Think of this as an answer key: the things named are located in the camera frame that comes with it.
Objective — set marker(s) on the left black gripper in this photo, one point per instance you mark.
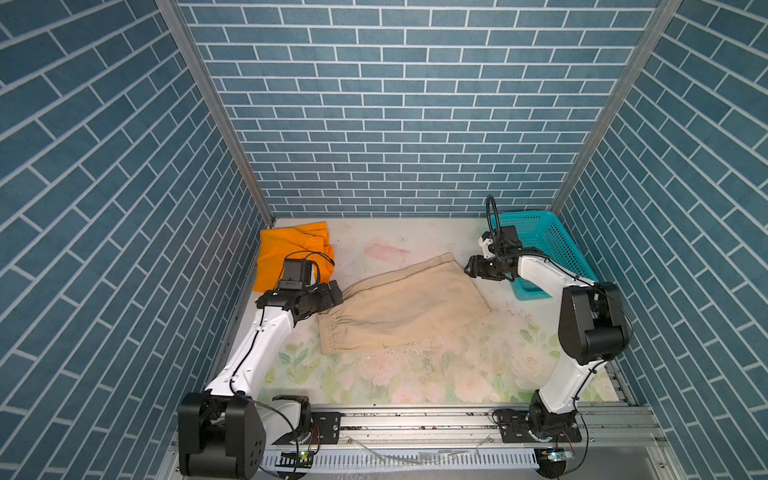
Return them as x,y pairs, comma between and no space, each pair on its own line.
326,298

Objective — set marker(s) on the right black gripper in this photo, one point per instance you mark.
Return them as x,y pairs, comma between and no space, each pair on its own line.
476,267

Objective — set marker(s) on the orange shorts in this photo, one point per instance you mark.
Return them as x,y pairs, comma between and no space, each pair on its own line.
311,241

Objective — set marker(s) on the beige shorts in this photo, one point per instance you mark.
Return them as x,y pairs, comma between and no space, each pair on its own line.
428,299

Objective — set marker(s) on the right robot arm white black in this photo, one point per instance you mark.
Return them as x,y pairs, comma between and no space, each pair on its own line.
592,327

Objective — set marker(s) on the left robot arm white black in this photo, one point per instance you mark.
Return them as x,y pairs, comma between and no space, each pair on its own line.
223,429

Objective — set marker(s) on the teal plastic basket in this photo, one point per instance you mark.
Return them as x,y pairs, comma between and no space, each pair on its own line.
544,231

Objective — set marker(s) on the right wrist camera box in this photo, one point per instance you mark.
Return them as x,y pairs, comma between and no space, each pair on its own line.
485,244

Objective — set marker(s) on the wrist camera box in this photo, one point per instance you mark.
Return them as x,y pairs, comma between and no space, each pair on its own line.
485,244
297,274

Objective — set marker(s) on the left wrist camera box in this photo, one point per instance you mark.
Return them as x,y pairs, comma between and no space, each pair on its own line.
297,274

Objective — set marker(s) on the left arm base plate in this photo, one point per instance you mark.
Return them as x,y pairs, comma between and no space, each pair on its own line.
316,427

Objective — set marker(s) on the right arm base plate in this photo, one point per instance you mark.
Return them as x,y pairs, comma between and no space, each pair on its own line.
543,427

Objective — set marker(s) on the white vented cable duct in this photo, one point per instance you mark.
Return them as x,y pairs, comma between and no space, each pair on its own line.
347,461

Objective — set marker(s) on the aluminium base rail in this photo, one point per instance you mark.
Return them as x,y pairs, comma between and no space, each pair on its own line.
619,441

